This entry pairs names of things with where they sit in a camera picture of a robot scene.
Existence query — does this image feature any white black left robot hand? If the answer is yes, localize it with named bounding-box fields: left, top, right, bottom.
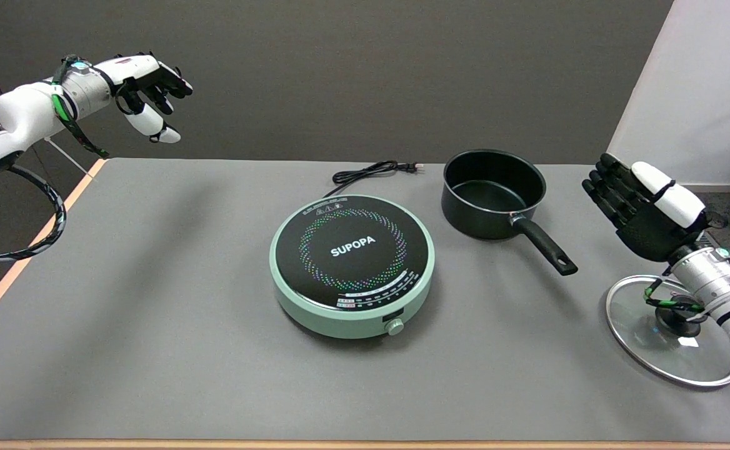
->
left=98, top=52, right=194, bottom=145

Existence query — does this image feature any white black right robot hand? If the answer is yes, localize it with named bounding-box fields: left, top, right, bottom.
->
left=582, top=153, right=713, bottom=264

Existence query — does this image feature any black saucepan with handle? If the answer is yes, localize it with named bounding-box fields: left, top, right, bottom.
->
left=441, top=149, right=579, bottom=277

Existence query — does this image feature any glass lid with black knob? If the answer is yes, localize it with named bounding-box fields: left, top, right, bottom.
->
left=604, top=274, right=730, bottom=389

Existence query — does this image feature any grey table mat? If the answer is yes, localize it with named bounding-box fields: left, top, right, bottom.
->
left=0, top=157, right=730, bottom=443

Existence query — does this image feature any green round induction cooker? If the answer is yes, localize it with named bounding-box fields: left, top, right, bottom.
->
left=269, top=194, right=436, bottom=340

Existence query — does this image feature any green black right wrist cable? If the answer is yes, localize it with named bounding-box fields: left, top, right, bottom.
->
left=643, top=277, right=711, bottom=317

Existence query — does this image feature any green black wrist cable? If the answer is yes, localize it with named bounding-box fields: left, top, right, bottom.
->
left=51, top=54, right=111, bottom=159
left=643, top=277, right=711, bottom=317

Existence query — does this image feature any green black left wrist cable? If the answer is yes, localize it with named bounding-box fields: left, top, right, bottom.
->
left=51, top=54, right=111, bottom=159

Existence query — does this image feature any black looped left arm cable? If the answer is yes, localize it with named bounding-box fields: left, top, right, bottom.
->
left=0, top=164, right=68, bottom=264

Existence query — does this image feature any black cooker power cord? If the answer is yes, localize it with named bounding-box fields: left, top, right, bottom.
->
left=322, top=160, right=421, bottom=199

